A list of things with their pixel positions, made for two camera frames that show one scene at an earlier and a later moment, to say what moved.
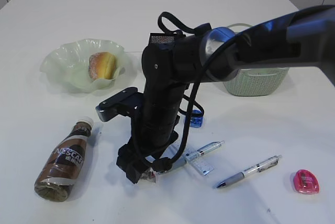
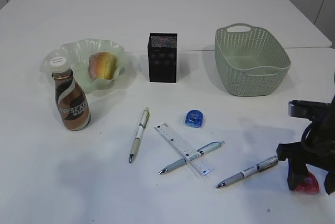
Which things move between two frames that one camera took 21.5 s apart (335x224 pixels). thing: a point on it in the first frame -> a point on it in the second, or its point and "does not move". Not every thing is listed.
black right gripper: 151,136 -> 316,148
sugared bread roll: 102,65 does not move
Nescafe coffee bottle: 56,179 -> 71,100
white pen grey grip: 256,168 does not move
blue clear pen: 193,155 does not move
